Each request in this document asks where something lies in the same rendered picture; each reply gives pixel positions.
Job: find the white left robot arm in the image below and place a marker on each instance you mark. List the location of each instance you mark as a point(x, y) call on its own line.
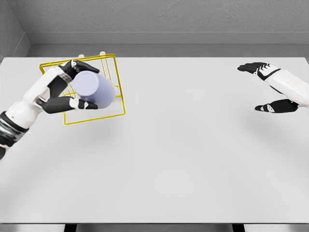
point(17, 116)

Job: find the lavender cup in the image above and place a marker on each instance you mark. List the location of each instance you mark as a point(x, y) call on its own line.
point(96, 88)

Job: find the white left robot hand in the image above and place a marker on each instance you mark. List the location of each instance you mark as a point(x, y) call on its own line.
point(47, 81)

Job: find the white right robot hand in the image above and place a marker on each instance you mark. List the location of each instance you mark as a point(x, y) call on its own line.
point(287, 83)

